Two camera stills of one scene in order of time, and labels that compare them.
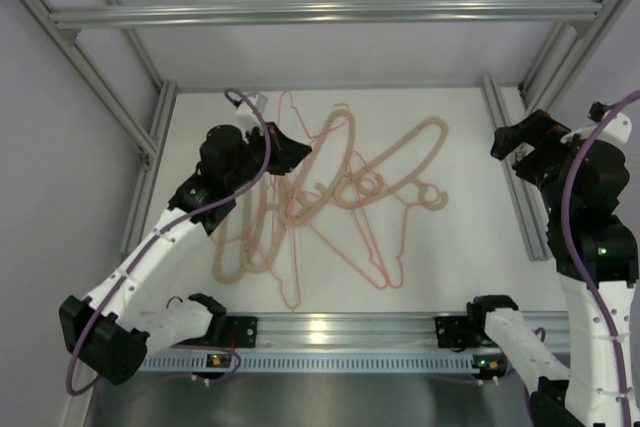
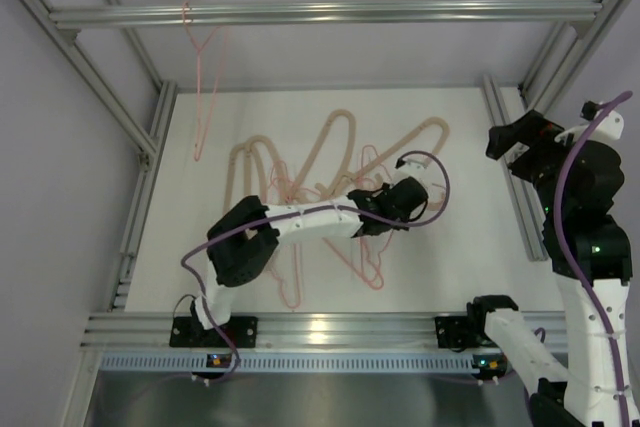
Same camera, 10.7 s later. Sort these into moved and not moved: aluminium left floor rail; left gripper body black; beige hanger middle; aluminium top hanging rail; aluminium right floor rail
Moved: left gripper body black
Not moved: beige hanger middle; aluminium left floor rail; aluminium right floor rail; aluminium top hanging rail
